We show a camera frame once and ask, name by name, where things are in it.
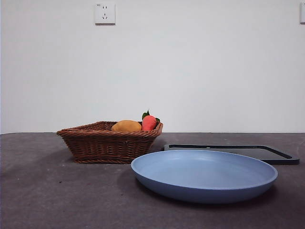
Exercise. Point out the yellow-brown potato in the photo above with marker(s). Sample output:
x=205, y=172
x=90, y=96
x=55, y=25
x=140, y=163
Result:
x=126, y=125

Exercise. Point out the white wall power socket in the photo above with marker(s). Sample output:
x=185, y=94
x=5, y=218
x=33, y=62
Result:
x=105, y=13

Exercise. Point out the orange carrot with green leaves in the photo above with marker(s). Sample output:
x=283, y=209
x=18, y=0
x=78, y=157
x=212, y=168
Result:
x=149, y=122

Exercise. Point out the black rectangular tray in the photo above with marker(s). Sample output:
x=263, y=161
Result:
x=276, y=156

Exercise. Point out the white wall switch plate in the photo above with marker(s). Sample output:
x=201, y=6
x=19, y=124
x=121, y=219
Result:
x=302, y=13

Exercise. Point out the blue round plate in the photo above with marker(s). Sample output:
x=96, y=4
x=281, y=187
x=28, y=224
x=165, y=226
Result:
x=202, y=174

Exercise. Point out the brown wicker basket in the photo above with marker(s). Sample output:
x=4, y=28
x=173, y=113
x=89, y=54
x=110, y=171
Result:
x=107, y=145

